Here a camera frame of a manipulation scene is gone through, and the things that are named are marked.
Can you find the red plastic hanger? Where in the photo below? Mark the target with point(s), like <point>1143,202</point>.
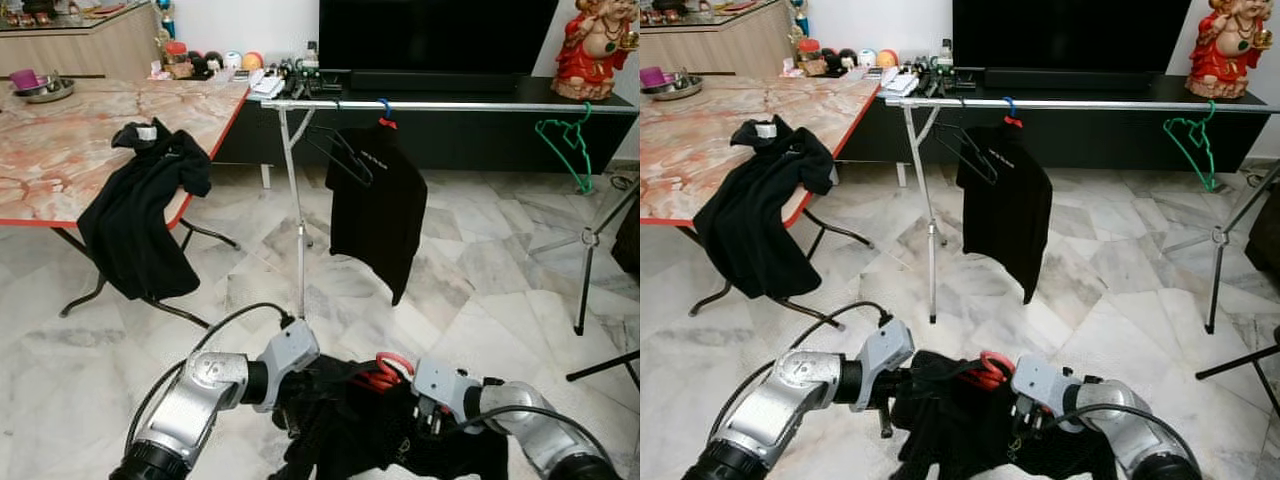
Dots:
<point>990,372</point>
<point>385,375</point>

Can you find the black mesh shirt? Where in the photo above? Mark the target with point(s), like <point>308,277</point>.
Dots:
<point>350,440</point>
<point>950,440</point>

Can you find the black shirt with green logo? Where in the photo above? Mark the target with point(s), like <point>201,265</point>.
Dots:
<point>760,225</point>
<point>140,230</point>

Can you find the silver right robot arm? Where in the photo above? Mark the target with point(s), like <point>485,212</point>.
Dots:
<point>540,420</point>
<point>1140,425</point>

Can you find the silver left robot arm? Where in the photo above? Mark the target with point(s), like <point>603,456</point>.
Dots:
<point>200,390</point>
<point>790,390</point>

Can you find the green hanger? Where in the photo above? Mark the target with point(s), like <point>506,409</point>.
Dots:
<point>1208,160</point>
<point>583,160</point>

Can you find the blue hanger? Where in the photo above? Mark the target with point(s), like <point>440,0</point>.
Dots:
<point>386,103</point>
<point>1012,102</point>

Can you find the black TV console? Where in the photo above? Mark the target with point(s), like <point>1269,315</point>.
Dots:
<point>1110,140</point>
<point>480,140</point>

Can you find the marble pattern folding table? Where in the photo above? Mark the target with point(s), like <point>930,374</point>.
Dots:
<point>60,160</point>
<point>700,160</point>

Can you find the white paper stack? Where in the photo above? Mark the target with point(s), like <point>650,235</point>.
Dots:
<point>268,86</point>
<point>902,84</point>

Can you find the black soundbar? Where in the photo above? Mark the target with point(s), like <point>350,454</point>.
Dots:
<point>430,81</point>
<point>1070,79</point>

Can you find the orange round toy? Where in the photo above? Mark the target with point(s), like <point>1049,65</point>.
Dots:
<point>887,60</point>
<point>252,62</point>

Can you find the black plush toy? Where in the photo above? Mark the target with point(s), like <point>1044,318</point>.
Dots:
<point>840,62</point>
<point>205,64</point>

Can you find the white round toy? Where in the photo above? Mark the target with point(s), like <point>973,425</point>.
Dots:
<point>232,61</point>
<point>866,59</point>

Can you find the red lid jar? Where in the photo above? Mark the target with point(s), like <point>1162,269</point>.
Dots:
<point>177,60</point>
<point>811,58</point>

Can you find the metal bowl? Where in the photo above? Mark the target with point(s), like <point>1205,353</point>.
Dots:
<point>55,92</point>
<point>685,90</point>

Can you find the black television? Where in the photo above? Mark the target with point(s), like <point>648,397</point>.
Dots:
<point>440,35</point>
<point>1070,35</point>

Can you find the red laughing buddha statue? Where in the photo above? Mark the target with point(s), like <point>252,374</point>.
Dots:
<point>1225,60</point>
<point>590,60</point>

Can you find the wooden drawer cabinet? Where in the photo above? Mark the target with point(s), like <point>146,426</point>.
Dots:
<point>720,48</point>
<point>90,50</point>

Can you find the blue gold trophy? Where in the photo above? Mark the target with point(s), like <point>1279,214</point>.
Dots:
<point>165,20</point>
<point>800,18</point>

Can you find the purple cup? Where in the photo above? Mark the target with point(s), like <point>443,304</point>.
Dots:
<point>653,76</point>
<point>24,78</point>

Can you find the red packet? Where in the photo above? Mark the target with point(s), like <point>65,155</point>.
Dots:
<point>105,9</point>
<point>738,8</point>

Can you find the dark teapot figurine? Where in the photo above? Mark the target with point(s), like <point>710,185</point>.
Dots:
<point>40,8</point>
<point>672,7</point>

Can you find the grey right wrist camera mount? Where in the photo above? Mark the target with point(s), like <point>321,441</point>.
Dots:
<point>1045,382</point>
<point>445,385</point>

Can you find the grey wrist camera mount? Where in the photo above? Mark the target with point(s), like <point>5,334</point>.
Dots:
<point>888,352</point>
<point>290,355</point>
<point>445,385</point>
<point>1045,382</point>

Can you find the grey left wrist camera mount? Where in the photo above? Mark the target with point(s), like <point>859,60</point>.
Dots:
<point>290,355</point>
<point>888,352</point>

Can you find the silver clothes rail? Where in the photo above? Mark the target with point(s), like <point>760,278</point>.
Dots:
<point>1100,103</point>
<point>470,105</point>

